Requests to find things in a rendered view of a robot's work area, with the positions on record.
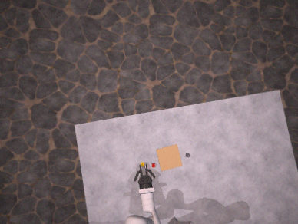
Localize tan square mat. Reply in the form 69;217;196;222
156;144;182;171

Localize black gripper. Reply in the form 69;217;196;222
134;163;155;189

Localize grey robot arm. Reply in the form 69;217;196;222
125;187;161;224

